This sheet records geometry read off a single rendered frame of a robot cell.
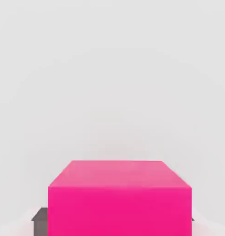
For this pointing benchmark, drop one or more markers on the small pink cube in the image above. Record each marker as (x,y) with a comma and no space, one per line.
(119,208)

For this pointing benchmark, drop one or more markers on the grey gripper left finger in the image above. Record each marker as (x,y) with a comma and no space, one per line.
(41,224)

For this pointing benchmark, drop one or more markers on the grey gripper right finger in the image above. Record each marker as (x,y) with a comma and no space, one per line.
(195,227)

